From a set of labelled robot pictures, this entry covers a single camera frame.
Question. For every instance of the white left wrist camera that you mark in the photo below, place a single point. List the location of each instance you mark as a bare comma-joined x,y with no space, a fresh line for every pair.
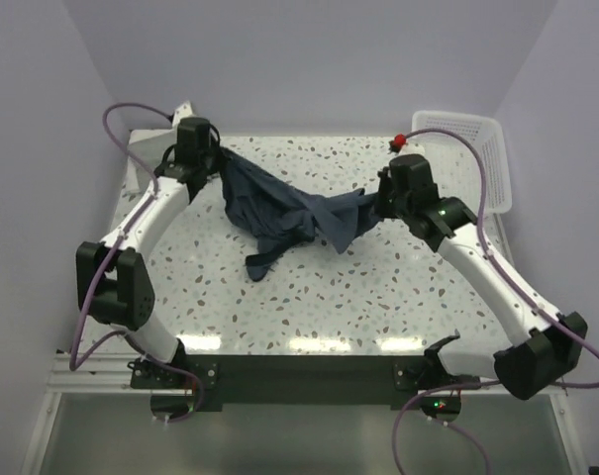
183,111

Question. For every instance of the blue printed tank top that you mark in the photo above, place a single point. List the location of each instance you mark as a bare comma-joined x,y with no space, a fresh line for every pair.
280,216

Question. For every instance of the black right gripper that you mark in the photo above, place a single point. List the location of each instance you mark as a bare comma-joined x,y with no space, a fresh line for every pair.
384,183

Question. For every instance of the white folded tank top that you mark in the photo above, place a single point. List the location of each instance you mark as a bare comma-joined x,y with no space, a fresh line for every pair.
132,184

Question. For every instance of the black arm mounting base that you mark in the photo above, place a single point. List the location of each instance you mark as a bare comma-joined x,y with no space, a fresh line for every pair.
210,382

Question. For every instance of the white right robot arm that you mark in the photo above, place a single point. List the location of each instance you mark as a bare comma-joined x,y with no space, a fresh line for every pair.
544,343

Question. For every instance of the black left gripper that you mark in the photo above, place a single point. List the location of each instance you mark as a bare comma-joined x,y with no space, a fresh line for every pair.
215,143

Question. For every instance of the grey folded tank top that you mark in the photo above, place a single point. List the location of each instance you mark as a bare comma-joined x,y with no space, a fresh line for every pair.
150,144

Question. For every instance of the aluminium frame rail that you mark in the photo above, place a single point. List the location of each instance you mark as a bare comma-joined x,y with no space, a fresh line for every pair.
102,373

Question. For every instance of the white plastic laundry basket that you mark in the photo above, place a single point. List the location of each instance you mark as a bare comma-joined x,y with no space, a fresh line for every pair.
453,165

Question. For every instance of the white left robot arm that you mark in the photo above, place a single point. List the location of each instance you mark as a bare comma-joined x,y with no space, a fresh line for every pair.
113,282

